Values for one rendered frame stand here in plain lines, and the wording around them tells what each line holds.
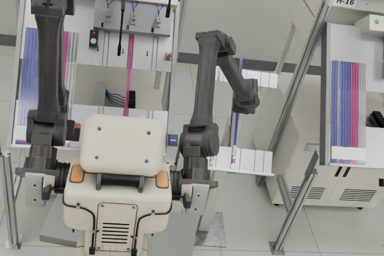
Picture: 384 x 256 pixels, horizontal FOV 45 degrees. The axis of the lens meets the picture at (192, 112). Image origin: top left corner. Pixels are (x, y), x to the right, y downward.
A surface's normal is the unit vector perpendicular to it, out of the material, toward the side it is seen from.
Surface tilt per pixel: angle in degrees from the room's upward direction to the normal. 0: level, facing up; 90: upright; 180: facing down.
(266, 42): 90
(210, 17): 90
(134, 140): 48
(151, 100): 0
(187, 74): 0
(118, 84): 0
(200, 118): 43
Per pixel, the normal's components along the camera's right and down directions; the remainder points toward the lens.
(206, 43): -0.38, -0.36
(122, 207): 0.09, 0.51
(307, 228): 0.17, -0.78
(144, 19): 0.18, -0.07
